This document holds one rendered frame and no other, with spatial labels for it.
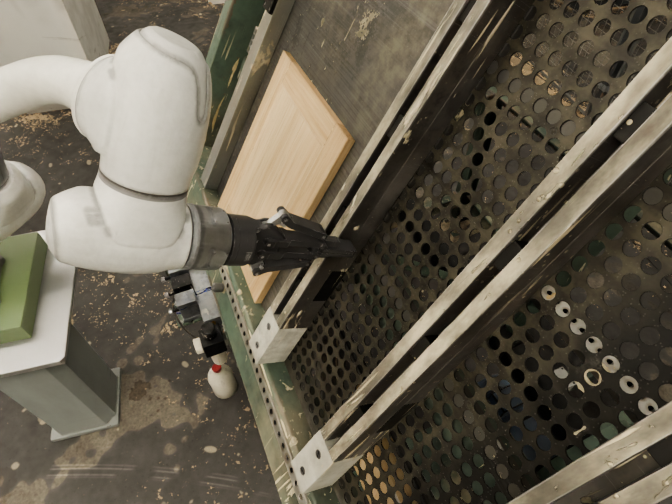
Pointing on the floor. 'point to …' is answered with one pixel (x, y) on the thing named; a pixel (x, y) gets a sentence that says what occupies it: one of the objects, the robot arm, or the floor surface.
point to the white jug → (222, 381)
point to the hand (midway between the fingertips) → (335, 247)
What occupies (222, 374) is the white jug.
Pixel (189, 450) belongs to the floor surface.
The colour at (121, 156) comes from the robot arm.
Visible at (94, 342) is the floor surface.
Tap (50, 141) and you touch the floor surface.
